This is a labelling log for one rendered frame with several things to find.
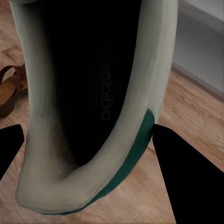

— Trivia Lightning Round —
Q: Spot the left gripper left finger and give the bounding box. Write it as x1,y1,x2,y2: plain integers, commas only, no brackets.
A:
0,124,24,180

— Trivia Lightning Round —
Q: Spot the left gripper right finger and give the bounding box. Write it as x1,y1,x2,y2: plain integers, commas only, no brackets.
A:
153,124,224,224

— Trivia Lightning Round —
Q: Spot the sandal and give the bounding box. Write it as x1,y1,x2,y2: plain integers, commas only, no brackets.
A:
0,64,28,119

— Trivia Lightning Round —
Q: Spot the gym shoe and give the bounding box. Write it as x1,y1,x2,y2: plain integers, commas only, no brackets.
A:
8,0,178,216

